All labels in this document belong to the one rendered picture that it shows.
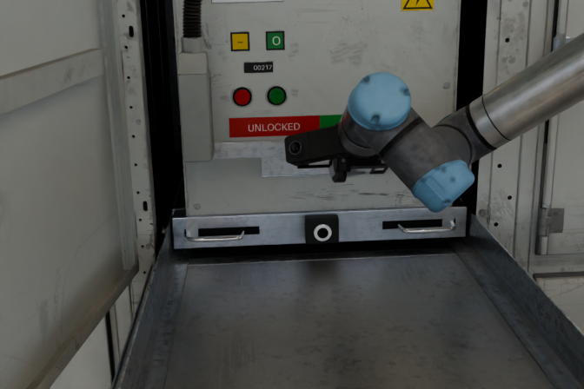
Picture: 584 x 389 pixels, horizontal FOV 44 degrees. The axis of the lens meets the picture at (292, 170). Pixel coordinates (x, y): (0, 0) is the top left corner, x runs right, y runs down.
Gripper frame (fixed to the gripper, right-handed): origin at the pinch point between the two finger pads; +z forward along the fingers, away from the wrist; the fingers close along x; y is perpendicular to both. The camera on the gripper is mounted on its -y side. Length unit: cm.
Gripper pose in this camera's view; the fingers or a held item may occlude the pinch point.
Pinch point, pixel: (331, 167)
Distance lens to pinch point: 124.1
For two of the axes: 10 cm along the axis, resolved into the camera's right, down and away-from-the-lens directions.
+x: -0.4, -9.7, 2.5
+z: -0.7, 2.5, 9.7
